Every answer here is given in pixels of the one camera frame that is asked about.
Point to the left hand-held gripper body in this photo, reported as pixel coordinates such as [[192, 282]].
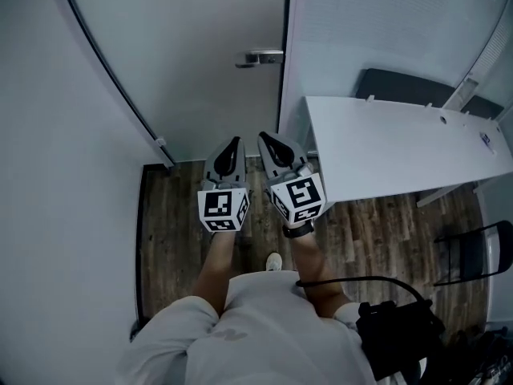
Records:
[[218, 207]]

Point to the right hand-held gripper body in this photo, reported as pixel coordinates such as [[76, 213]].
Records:
[[300, 195]]

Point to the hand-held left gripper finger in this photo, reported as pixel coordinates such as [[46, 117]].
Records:
[[242, 167], [211, 168]]

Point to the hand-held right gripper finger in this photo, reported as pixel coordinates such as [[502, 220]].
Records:
[[296, 155], [265, 163]]

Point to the white door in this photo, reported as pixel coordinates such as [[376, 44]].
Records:
[[180, 54]]

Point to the person's left forearm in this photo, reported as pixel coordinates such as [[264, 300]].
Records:
[[216, 263]]

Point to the person's right forearm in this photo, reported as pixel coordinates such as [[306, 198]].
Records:
[[312, 271]]

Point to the black wristwatch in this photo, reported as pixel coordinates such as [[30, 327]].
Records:
[[296, 232]]

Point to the person's white right shoe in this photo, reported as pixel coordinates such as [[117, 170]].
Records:
[[274, 262]]

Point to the long white table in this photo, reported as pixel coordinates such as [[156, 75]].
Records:
[[401, 147]]

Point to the person's white t-shirt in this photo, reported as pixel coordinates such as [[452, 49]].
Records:
[[260, 335]]

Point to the frosted glass partition panel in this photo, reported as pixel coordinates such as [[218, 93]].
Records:
[[380, 22], [495, 54]]

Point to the black equipment pack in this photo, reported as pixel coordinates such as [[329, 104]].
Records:
[[393, 335]]

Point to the black folding chair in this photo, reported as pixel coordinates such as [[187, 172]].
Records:
[[467, 257]]

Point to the small blue object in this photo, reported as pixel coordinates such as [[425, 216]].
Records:
[[487, 139]]

